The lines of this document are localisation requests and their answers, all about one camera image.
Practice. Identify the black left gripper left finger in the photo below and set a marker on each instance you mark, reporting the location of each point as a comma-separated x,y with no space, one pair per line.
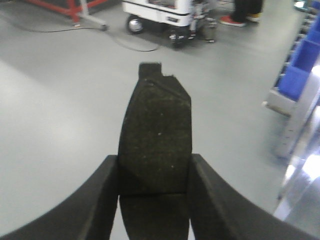
87,214

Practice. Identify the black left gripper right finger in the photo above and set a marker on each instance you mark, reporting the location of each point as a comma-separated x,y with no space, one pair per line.
219,212

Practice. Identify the grey brake pad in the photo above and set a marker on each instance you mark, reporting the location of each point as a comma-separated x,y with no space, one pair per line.
155,148

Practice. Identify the blue bin rack right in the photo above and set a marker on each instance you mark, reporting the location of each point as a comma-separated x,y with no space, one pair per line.
297,89

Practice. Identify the white wheeled cart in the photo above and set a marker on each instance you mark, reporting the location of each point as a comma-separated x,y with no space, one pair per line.
185,19

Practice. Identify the person legs red shoes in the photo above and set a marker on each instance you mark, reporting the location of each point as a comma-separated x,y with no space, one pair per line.
244,10

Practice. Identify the red metal frame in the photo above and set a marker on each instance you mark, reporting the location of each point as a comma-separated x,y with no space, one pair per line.
74,9

